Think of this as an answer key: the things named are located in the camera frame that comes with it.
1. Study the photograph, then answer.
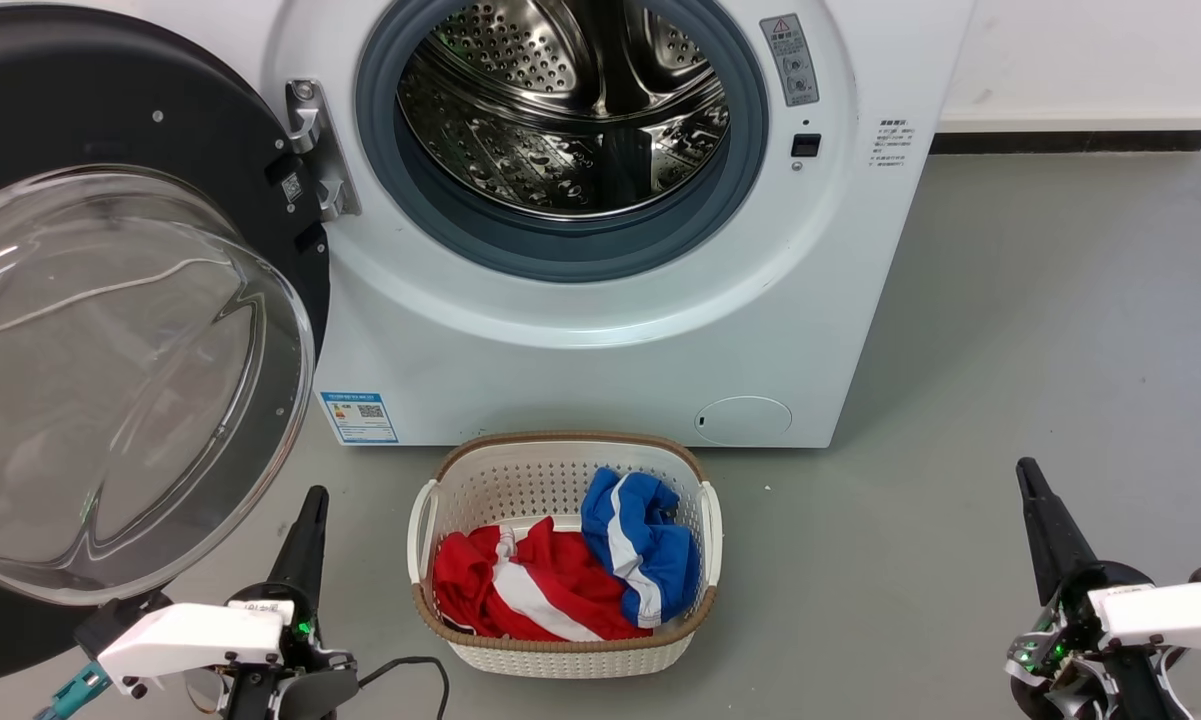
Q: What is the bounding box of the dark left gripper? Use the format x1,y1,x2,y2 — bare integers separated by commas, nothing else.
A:
222,487,361,720

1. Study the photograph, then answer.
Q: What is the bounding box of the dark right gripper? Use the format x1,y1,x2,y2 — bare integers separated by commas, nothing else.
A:
1005,458,1196,720

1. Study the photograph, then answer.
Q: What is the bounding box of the round dark glass washer door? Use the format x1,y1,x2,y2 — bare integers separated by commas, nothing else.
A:
0,5,331,687

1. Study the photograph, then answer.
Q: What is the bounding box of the white front-load washing machine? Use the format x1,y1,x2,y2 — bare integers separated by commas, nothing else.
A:
60,0,976,449

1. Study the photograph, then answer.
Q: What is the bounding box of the metal door hinge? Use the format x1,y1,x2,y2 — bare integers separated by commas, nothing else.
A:
285,80,361,221

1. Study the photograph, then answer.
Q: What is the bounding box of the blue energy label sticker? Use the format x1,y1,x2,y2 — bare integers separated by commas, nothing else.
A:
320,392,399,445

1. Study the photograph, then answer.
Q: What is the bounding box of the red and white garment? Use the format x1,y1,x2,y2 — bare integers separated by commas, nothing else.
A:
432,516,654,642

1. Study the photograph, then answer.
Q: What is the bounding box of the cream perforated laundry basket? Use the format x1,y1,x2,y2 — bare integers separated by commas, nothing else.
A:
407,431,724,680

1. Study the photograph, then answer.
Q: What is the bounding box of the round white filter cover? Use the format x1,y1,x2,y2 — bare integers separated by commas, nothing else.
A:
695,396,793,446

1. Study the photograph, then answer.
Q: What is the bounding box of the blue and white garment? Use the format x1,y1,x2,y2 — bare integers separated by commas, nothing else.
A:
581,467,701,629

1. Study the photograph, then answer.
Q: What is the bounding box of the stainless steel washer drum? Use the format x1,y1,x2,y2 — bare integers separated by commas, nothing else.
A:
397,0,731,219

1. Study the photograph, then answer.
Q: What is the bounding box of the grey warning sticker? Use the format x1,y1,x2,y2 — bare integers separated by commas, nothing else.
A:
759,13,820,108

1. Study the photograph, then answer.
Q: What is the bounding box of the black cable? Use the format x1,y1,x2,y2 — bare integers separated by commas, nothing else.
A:
358,656,451,720

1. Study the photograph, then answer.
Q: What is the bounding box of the white wall baseboard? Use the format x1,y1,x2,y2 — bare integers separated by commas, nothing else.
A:
938,105,1201,134

